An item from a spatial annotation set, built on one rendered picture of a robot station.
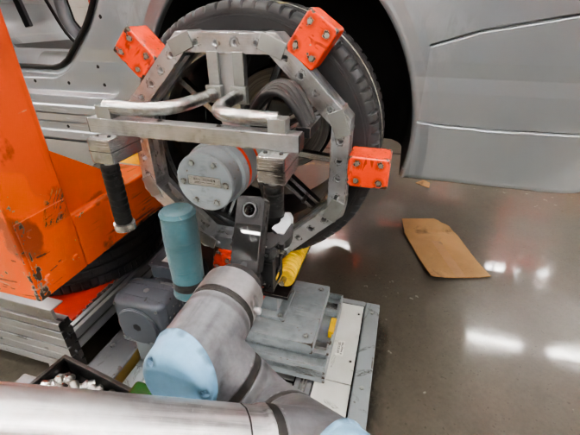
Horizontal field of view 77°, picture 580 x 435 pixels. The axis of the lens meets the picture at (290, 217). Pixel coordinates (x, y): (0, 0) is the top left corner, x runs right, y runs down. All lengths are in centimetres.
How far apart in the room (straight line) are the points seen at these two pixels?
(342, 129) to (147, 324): 80
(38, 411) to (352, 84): 76
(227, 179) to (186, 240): 24
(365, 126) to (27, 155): 77
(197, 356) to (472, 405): 121
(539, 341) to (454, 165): 98
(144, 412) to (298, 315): 105
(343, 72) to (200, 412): 71
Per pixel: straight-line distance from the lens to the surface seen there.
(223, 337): 44
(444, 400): 149
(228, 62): 85
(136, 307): 121
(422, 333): 167
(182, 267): 96
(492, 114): 106
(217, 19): 93
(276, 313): 132
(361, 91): 86
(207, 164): 75
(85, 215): 116
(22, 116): 102
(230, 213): 110
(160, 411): 32
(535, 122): 108
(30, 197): 104
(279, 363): 131
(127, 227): 84
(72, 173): 114
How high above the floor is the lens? 116
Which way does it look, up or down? 30 degrees down
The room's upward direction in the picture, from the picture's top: straight up
